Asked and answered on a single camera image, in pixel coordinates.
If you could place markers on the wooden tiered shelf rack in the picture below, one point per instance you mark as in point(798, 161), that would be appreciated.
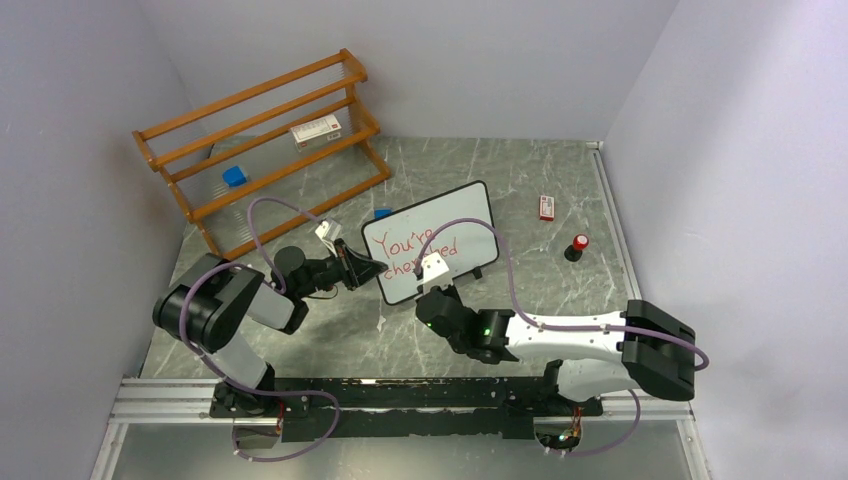
point(320, 102)

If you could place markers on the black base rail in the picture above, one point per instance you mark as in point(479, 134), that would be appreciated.
point(360, 408)

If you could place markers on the blue eraser on shelf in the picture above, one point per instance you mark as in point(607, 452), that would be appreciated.
point(235, 176)

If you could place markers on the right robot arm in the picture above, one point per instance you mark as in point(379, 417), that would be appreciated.
point(641, 347)

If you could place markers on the white red box on shelf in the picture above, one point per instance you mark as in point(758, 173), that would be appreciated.
point(317, 132)

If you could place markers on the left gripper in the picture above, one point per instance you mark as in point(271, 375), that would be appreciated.
point(353, 268)

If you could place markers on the red black stamp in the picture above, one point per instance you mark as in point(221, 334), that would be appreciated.
point(574, 251)

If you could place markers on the blue eraser on table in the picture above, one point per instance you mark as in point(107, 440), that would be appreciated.
point(382, 213)

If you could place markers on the small red white box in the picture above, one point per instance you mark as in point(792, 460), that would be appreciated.
point(546, 208)

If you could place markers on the small whiteboard with black frame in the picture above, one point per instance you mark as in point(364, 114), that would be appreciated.
point(454, 224)

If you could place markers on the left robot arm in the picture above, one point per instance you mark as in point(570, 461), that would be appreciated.
point(205, 307)

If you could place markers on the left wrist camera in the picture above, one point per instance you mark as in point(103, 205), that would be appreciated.
point(328, 231)

